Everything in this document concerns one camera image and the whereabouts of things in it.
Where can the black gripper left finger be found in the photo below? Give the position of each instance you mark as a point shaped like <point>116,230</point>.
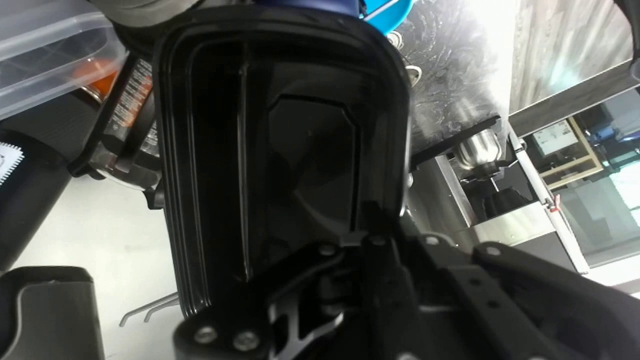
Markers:
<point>281,282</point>

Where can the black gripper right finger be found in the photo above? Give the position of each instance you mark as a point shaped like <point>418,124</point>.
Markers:
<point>506,300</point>

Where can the steel coffee machine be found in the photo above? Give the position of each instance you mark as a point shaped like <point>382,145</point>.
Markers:
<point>512,223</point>

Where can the steel carafe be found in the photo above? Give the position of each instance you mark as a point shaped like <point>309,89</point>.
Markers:
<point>481,148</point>

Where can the black lid with white label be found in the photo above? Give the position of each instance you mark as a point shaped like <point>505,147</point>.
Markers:
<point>126,112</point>

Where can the dark blue cup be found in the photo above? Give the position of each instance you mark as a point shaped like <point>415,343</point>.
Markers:
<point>332,6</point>

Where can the light blue bowl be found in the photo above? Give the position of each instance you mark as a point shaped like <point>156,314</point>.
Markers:
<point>387,12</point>

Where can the clear plastic storage bin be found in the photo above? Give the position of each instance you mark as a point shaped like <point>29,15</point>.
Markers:
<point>46,52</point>

